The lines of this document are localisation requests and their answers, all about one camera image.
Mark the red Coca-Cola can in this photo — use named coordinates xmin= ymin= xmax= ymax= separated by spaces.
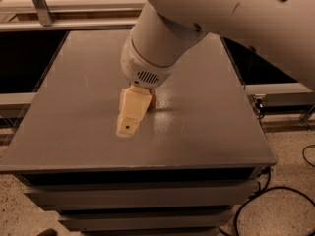
xmin=149 ymin=94 xmax=156 ymax=109

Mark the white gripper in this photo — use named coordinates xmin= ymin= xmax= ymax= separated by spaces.
xmin=116 ymin=37 xmax=174 ymax=138

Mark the black floor cable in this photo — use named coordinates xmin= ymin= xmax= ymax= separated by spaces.
xmin=218 ymin=144 xmax=315 ymax=236

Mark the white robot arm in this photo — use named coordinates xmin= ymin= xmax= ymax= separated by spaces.
xmin=116 ymin=0 xmax=315 ymax=137

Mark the metal window frame rail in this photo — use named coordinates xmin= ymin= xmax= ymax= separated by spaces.
xmin=0 ymin=0 xmax=145 ymax=32

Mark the grey drawer cabinet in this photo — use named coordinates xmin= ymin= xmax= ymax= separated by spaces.
xmin=1 ymin=30 xmax=277 ymax=236

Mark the wall power outlet plug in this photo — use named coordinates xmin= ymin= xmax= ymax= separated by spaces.
xmin=254 ymin=97 xmax=265 ymax=119

